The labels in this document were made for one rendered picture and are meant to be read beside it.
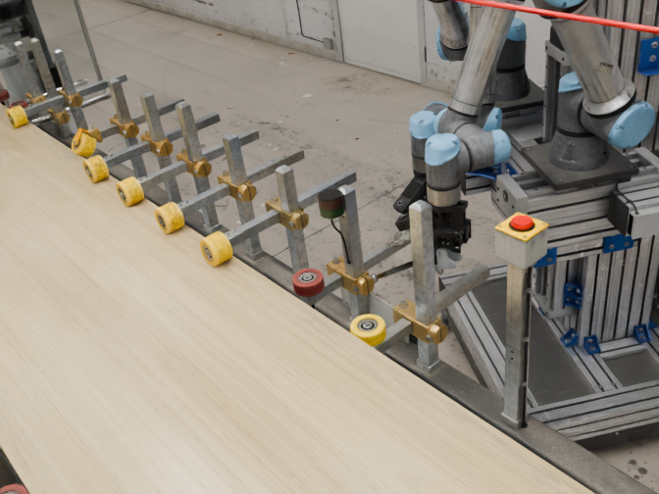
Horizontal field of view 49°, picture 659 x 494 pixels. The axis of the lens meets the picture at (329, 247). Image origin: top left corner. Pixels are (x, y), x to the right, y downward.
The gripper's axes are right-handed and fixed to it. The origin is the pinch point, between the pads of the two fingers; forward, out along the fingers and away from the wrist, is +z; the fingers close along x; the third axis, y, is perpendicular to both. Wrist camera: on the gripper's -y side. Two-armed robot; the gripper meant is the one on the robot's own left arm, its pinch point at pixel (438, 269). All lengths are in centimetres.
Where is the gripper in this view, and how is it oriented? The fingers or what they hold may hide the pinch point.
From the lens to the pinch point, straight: 177.2
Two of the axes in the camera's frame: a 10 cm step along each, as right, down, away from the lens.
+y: 8.7, 1.9, -4.6
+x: 4.9, -5.3, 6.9
